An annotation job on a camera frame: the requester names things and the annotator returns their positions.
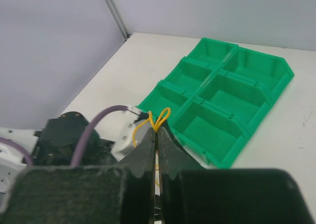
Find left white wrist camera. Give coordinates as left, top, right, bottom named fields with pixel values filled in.
left=111, top=105, right=150, bottom=161

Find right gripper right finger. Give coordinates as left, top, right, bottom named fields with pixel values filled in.
left=157, top=127, right=203, bottom=180

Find yellow cable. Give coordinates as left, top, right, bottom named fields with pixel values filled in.
left=132, top=107, right=172, bottom=185

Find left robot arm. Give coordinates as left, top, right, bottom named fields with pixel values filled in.
left=0, top=112, right=117, bottom=199

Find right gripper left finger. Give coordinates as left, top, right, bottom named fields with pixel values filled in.
left=116, top=128, right=156, bottom=180

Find left aluminium frame post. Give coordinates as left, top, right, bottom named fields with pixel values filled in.
left=104, top=0, right=131, bottom=41

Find green six-compartment bin tray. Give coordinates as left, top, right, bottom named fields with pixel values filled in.
left=138, top=38, right=294, bottom=168

